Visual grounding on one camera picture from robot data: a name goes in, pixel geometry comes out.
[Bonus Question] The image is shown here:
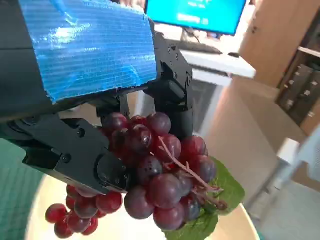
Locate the wooden shelf cabinet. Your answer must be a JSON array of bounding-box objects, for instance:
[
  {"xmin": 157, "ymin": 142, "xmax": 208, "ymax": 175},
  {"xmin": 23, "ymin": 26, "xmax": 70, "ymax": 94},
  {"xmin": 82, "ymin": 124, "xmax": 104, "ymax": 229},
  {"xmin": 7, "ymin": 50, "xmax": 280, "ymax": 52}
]
[{"xmin": 238, "ymin": 0, "xmax": 320, "ymax": 137}]

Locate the computer monitor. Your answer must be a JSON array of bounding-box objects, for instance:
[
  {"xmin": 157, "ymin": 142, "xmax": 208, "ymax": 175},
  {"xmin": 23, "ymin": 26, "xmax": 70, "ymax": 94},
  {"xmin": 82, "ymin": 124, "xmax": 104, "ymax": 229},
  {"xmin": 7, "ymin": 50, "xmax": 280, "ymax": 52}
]
[{"xmin": 144, "ymin": 0, "xmax": 248, "ymax": 36}]

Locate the green cutting mat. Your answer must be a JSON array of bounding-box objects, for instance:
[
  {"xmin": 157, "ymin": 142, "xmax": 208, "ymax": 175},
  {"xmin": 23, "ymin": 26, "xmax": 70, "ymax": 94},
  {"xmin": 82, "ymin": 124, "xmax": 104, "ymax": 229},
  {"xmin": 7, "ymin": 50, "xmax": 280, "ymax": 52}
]
[{"xmin": 0, "ymin": 138, "xmax": 48, "ymax": 240}]

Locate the white square plate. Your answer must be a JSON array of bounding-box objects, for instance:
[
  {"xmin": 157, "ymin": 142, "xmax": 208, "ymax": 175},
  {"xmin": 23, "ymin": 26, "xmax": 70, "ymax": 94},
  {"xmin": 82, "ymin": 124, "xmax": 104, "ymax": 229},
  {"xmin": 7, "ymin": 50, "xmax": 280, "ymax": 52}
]
[{"xmin": 24, "ymin": 172, "xmax": 260, "ymax": 240}]

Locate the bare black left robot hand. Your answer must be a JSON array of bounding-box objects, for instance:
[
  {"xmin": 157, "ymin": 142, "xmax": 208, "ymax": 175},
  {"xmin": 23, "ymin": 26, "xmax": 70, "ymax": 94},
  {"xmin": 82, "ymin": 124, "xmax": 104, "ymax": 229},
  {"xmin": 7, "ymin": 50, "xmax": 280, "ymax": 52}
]
[{"xmin": 0, "ymin": 0, "xmax": 195, "ymax": 196}]

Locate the black keyboard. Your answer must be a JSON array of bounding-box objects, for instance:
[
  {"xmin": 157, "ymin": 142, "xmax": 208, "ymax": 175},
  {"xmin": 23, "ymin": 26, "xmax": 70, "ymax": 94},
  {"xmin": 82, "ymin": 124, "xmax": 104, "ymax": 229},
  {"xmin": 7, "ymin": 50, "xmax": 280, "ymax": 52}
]
[{"xmin": 173, "ymin": 40, "xmax": 224, "ymax": 55}]

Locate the red toy grape bunch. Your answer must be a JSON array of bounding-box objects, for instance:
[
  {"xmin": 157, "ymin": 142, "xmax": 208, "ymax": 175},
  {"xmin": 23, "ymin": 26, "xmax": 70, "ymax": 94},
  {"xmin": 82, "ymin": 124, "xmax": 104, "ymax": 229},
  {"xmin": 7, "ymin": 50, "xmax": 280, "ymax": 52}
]
[{"xmin": 44, "ymin": 111, "xmax": 246, "ymax": 240}]

